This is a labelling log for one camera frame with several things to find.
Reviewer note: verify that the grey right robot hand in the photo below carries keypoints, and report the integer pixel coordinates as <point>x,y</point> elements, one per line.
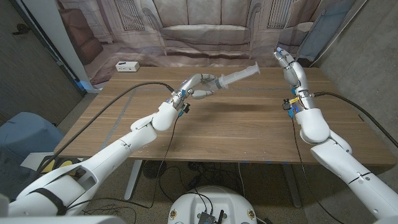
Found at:
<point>297,74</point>

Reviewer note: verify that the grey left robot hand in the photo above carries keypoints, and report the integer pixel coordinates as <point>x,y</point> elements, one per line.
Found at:
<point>192,83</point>

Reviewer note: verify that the clear plastic syringe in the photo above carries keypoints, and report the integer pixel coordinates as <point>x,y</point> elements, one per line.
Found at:
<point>239,76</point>

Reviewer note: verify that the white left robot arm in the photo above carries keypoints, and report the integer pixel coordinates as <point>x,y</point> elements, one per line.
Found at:
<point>109,155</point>

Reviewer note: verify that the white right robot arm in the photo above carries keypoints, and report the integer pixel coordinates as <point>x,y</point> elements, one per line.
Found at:
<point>342,165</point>

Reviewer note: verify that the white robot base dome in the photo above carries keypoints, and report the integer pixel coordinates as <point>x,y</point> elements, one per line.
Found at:
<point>189,202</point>

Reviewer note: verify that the printed sofa room backdrop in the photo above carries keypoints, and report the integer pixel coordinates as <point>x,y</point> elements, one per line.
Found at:
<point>205,31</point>

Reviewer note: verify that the white power strip box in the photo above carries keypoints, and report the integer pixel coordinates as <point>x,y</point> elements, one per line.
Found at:
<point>127,66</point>

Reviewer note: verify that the round black floor fan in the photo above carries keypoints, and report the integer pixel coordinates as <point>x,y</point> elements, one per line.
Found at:
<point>154,169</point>

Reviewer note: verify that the grey table leg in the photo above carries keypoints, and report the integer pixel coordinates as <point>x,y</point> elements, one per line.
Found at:
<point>292,186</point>

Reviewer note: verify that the white table leg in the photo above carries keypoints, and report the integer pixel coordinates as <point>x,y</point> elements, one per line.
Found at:
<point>133,180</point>

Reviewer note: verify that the black antenna module on base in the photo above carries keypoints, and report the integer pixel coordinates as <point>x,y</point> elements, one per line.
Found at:
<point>206,217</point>

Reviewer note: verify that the yellow black foot pedal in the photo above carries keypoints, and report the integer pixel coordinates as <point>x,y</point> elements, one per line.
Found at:
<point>48,166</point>

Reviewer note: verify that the blue padded chair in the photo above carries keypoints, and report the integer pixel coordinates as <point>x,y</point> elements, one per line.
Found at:
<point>28,133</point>

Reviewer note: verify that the white flat floor board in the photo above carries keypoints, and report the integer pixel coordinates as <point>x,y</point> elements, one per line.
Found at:
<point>31,160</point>

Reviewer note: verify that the white robot torso shell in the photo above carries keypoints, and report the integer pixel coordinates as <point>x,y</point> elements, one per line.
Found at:
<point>62,220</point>

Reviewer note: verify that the person leg in blue jeans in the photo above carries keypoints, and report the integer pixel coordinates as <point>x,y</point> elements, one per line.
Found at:
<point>15,177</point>

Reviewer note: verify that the white door frame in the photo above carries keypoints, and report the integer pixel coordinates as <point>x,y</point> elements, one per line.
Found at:
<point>59,37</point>

